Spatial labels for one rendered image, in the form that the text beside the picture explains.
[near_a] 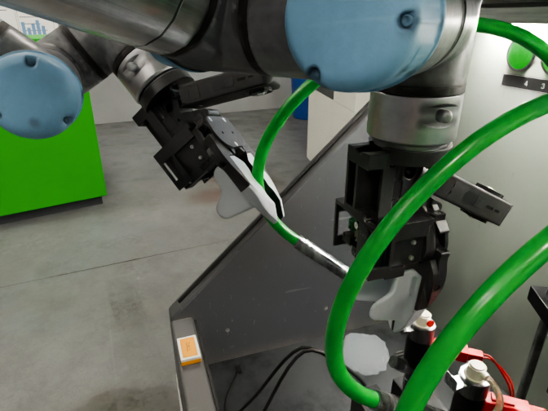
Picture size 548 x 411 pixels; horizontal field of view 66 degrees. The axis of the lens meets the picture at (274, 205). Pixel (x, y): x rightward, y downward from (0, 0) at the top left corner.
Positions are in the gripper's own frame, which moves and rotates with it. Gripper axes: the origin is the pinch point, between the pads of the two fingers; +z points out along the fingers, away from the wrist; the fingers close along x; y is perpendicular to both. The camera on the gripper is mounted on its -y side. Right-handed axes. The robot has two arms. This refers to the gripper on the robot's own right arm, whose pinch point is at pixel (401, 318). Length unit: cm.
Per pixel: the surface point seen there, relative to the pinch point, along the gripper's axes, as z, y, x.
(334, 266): -1.4, 3.2, -9.9
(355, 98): 23, -131, -242
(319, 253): -3.1, 5.0, -10.8
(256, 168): -14.0, 12.1, -13.8
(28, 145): 55, 97, -309
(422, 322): 0.7, -2.3, 0.6
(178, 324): 18.0, 21.9, -29.3
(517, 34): -28.4, -11.7, -3.8
